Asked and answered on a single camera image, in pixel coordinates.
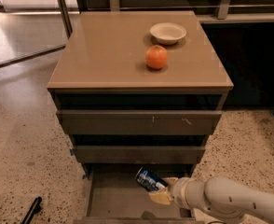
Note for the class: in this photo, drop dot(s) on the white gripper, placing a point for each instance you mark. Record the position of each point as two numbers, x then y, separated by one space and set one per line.
178 190

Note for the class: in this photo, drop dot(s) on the blue pepsi can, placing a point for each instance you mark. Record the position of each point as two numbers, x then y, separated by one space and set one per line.
149 180

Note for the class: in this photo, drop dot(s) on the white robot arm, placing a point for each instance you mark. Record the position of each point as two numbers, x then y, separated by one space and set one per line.
218 197

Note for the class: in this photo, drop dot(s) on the bottom open grey drawer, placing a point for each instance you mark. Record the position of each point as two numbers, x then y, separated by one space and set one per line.
114 197

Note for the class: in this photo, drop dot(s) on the middle grey drawer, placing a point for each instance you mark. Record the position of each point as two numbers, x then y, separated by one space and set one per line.
138 154

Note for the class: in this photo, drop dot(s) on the grey drawer cabinet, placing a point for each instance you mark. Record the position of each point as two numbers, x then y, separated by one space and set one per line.
103 68

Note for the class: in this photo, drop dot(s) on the top grey drawer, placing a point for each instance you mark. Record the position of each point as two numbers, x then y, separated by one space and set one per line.
139 122

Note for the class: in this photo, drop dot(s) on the blue tape piece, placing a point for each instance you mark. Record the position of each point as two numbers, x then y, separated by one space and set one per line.
71 152

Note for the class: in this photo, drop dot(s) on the black object on floor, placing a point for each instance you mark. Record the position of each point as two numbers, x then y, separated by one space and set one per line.
34 209

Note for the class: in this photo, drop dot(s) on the orange fruit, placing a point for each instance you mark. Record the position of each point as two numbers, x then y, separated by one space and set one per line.
156 57

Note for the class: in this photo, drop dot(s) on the white paper bowl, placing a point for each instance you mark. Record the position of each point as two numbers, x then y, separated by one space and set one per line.
167 33

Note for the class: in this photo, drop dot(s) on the dark metal pole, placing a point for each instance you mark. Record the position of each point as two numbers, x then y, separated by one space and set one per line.
65 17

